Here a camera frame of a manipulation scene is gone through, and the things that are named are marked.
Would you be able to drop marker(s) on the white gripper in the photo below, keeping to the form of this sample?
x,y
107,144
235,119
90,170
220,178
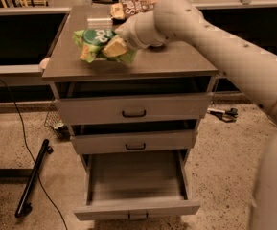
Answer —
x,y
127,35

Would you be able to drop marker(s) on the green rice chip bag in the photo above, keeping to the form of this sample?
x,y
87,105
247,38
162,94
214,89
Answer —
x,y
91,43

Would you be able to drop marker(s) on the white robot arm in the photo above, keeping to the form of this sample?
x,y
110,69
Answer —
x,y
252,69

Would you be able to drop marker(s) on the brown snack bag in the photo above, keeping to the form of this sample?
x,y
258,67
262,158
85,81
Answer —
x,y
128,8

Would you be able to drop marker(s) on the top drawer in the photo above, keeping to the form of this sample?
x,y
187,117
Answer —
x,y
140,100

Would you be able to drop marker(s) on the drawer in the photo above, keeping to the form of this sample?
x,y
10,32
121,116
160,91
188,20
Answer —
x,y
140,100
130,137
136,185

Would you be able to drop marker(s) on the grey drawer cabinet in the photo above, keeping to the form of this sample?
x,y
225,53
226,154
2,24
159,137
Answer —
x,y
64,67

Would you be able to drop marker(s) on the middle drawer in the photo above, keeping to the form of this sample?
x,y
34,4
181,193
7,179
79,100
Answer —
x,y
130,137

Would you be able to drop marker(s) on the bottom drawer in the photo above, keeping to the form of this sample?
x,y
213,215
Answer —
x,y
136,185

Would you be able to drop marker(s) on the white bowl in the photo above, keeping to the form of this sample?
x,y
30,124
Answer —
x,y
158,47

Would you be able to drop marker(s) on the small round white object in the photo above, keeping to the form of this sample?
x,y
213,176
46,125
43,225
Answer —
x,y
43,64

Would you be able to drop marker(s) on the scissors on floor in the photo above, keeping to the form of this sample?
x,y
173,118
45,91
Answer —
x,y
227,116

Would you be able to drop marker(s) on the black stand leg with casters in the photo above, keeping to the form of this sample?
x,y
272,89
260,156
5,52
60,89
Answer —
x,y
24,207

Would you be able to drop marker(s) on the wire mesh basket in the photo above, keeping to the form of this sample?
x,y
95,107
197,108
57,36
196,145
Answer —
x,y
55,124

